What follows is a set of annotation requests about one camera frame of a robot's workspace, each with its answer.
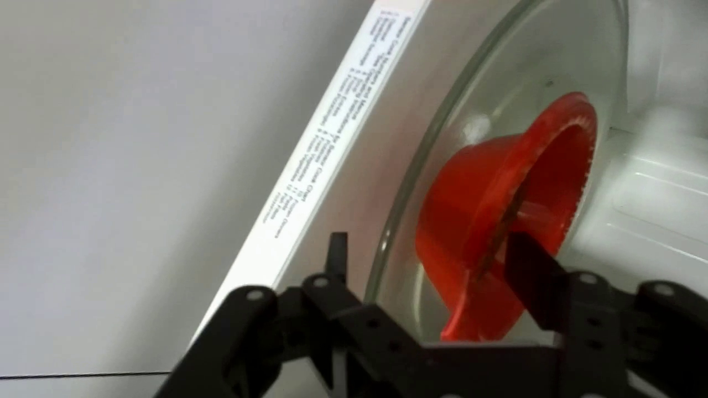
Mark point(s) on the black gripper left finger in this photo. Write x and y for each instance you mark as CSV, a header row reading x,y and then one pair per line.
x,y
294,338

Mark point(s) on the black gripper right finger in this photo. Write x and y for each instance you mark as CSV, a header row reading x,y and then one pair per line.
x,y
632,338

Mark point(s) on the red plastic bowl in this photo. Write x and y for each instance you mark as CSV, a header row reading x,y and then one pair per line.
x,y
486,200

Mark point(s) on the white microwave oven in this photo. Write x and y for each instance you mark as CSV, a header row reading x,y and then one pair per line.
x,y
382,57

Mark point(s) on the glass microwave turntable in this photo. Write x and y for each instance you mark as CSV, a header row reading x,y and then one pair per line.
x,y
515,67

